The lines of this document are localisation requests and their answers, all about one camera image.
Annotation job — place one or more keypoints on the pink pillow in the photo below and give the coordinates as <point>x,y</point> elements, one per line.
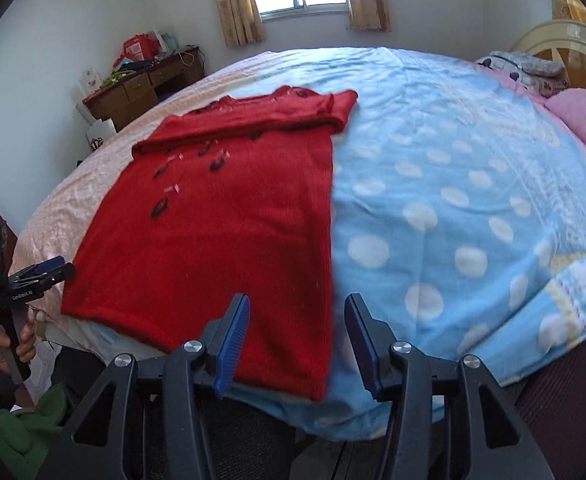
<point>585,115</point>

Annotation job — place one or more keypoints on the green cloth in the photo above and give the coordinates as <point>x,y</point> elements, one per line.
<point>118,77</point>

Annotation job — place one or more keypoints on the grey cartoon pillow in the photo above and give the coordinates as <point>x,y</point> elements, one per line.
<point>523,64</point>

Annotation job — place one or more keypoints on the light blue bag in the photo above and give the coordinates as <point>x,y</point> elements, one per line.
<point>169,43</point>

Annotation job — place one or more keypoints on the brown wooden desk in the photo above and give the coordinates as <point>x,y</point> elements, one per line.
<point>133,92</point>

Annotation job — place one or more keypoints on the white printed box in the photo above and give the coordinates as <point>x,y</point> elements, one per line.
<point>92,81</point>

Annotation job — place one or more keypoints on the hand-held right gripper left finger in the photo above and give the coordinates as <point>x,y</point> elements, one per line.
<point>233,340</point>

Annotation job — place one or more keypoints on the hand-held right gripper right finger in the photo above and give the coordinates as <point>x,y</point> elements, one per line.
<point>359,345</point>

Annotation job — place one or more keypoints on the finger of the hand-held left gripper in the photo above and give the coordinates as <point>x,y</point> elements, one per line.
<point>48,265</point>
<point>60,275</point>

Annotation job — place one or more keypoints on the cream wooden headboard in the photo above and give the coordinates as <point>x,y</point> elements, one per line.
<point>563,40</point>

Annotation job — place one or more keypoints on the dark maroon cloth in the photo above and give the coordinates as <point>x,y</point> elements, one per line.
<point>568,400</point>

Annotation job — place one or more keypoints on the red gift box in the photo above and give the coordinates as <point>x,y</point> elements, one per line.
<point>138,47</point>

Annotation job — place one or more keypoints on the white paper shopping bag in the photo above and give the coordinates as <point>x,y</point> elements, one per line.
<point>100,136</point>

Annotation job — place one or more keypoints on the red towel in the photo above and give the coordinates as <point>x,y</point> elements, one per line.
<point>213,240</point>

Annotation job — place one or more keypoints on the person's left forearm green sleeve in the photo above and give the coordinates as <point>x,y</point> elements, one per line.
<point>3,425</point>

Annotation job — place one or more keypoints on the blue polka dot blanket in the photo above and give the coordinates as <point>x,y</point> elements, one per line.
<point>448,185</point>

